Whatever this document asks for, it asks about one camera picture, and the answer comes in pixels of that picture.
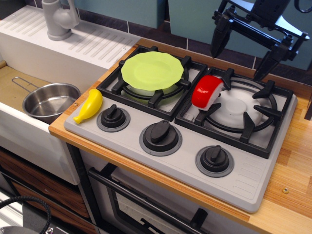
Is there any white toy sink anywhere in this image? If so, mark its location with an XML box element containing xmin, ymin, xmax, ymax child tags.
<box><xmin>0</xmin><ymin>6</ymin><xmax>139</xmax><ymax>185</ymax></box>

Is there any yellow toy banana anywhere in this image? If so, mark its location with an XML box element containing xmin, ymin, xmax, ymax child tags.
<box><xmin>73</xmin><ymin>89</ymin><xmax>103</xmax><ymax>124</ymax></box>

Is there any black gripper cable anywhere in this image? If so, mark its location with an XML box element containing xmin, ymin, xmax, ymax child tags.
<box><xmin>293</xmin><ymin>0</ymin><xmax>312</xmax><ymax>13</ymax></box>

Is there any red white salmon sushi toy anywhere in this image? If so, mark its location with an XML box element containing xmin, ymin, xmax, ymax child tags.
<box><xmin>191</xmin><ymin>75</ymin><xmax>224</xmax><ymax>111</ymax></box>

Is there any green plastic plate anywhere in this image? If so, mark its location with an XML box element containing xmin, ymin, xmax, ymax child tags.
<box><xmin>121</xmin><ymin>51</ymin><xmax>184</xmax><ymax>91</ymax></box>

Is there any toy oven door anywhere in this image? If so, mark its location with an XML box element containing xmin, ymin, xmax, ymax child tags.
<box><xmin>87</xmin><ymin>163</ymin><xmax>253</xmax><ymax>234</ymax></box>

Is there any black burner grate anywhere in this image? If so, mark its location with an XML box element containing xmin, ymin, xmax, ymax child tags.
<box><xmin>98</xmin><ymin>46</ymin><xmax>208</xmax><ymax>121</ymax></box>
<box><xmin>175</xmin><ymin>67</ymin><xmax>294</xmax><ymax>158</ymax></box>

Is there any black right burner grate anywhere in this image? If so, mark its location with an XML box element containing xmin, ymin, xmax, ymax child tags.
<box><xmin>175</xmin><ymin>67</ymin><xmax>294</xmax><ymax>158</ymax></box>

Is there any black middle stove knob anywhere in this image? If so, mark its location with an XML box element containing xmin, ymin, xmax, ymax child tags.
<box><xmin>139</xmin><ymin>120</ymin><xmax>182</xmax><ymax>156</ymax></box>

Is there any black braided cable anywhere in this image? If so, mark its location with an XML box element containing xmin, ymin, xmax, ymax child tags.
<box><xmin>0</xmin><ymin>195</ymin><xmax>53</xmax><ymax>234</ymax></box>

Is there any grey toy stove top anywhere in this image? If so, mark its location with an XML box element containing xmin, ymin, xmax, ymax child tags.
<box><xmin>63</xmin><ymin>45</ymin><xmax>298</xmax><ymax>214</ymax></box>

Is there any grey toy faucet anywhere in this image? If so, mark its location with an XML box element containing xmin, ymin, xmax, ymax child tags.
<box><xmin>41</xmin><ymin>0</ymin><xmax>79</xmax><ymax>41</ymax></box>

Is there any wooden drawer front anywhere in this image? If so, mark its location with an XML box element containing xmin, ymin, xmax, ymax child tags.
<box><xmin>0</xmin><ymin>147</ymin><xmax>97</xmax><ymax>234</ymax></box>

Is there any black left burner grate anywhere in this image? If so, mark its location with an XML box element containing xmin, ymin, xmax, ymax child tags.
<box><xmin>98</xmin><ymin>46</ymin><xmax>208</xmax><ymax>121</ymax></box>

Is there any black stove knob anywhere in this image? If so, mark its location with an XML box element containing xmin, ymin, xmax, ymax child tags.
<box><xmin>195</xmin><ymin>145</ymin><xmax>234</xmax><ymax>178</ymax></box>
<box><xmin>97</xmin><ymin>104</ymin><xmax>131</xmax><ymax>133</ymax></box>
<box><xmin>139</xmin><ymin>120</ymin><xmax>182</xmax><ymax>156</ymax></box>

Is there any black right stove knob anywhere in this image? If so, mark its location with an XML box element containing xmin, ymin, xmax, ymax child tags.
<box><xmin>195</xmin><ymin>145</ymin><xmax>234</xmax><ymax>178</ymax></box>

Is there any black left stove knob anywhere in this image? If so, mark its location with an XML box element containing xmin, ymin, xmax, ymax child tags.
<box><xmin>97</xmin><ymin>104</ymin><xmax>131</xmax><ymax>133</ymax></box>

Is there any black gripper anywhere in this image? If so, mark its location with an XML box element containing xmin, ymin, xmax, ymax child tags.
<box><xmin>211</xmin><ymin>0</ymin><xmax>310</xmax><ymax>81</ymax></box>

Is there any small steel pot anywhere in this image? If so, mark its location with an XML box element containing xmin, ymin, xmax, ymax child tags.
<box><xmin>12</xmin><ymin>77</ymin><xmax>81</xmax><ymax>124</ymax></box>

